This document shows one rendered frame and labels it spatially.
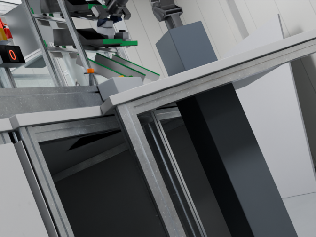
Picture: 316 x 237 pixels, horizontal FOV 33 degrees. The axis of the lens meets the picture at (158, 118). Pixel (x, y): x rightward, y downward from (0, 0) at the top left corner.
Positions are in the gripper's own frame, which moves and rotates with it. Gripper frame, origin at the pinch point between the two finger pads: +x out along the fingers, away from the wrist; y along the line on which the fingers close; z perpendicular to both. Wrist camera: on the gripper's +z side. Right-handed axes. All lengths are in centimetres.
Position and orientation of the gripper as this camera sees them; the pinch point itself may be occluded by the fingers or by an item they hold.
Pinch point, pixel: (105, 20)
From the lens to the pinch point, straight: 233.9
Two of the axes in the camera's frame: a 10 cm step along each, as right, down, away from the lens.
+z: -5.1, -8.0, 3.2
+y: -6.6, 1.2, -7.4
